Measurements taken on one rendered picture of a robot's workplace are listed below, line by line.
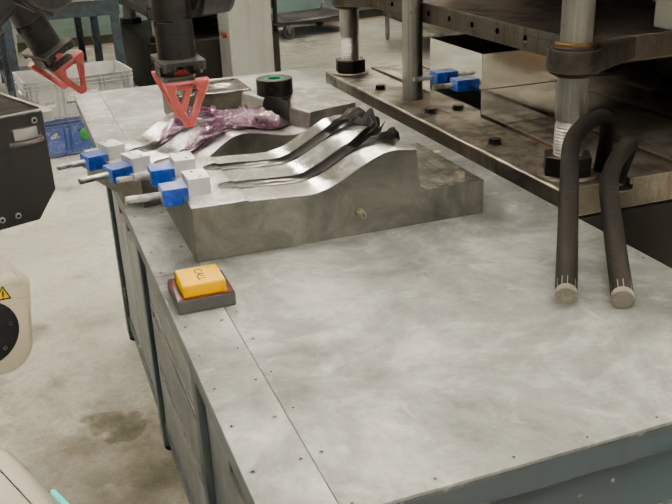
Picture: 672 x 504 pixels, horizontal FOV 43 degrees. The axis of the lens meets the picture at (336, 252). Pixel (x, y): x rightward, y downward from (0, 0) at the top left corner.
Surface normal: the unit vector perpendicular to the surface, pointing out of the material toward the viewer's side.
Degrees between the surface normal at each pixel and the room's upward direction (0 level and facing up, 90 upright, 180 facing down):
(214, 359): 0
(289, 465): 0
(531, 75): 90
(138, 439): 0
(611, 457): 90
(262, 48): 90
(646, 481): 90
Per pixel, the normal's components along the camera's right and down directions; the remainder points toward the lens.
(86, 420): -0.04, -0.92
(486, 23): -0.94, 0.17
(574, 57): -0.29, 0.39
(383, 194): 0.35, 0.36
